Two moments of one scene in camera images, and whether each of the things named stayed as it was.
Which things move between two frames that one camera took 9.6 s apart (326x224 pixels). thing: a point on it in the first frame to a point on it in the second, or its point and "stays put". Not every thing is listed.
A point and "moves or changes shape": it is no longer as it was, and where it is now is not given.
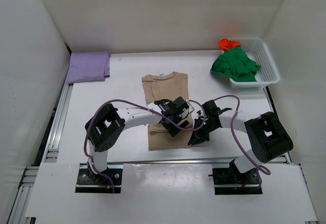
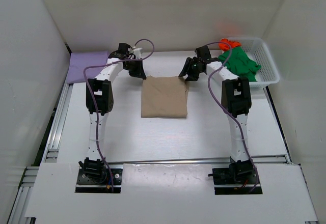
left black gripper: x=172 y=126 to x=135 y=67
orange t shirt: x=224 y=44 stays put
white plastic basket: x=257 y=50 stays put
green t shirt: x=235 y=63 stays put
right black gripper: x=201 y=133 to x=193 y=68
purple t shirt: x=88 y=66 stays put
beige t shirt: x=159 y=87 moves or changes shape
